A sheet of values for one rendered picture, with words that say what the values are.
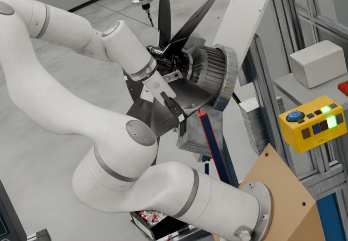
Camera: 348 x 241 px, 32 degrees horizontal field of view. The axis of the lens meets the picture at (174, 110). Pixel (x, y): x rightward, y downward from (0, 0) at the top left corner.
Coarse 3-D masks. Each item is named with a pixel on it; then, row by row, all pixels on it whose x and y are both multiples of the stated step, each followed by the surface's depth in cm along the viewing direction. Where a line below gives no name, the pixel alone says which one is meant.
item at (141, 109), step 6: (138, 102) 208; (144, 102) 207; (150, 102) 206; (132, 108) 209; (138, 108) 208; (144, 108) 207; (150, 108) 206; (126, 114) 210; (132, 114) 209; (138, 114) 208; (144, 114) 207; (150, 114) 206; (144, 120) 206; (150, 120) 206; (150, 126) 206; (156, 156) 203
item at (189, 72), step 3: (189, 54) 206; (189, 57) 204; (189, 60) 203; (192, 60) 204; (189, 63) 203; (192, 63) 203; (189, 66) 202; (192, 66) 202; (189, 69) 202; (186, 72) 203; (189, 72) 202; (186, 75) 202; (189, 75) 202; (186, 78) 202; (189, 78) 202
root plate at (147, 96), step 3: (144, 87) 207; (144, 90) 207; (147, 90) 207; (141, 93) 208; (144, 93) 207; (147, 93) 207; (150, 93) 207; (141, 96) 208; (144, 96) 207; (147, 96) 207; (150, 96) 207; (153, 96) 206; (144, 99) 207; (147, 99) 207; (150, 99) 207
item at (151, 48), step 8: (152, 48) 200; (160, 48) 202; (152, 56) 198; (160, 56) 199; (168, 56) 201; (176, 56) 206; (184, 56) 202; (160, 64) 199; (168, 64) 200; (176, 64) 203; (184, 64) 201; (160, 72) 199; (168, 72) 200; (184, 72) 201
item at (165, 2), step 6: (162, 0) 211; (168, 0) 223; (162, 6) 211; (168, 6) 222; (162, 12) 211; (168, 12) 220; (162, 18) 211; (168, 18) 219; (162, 24) 210; (168, 24) 218; (162, 30) 210; (168, 30) 216; (168, 36) 215
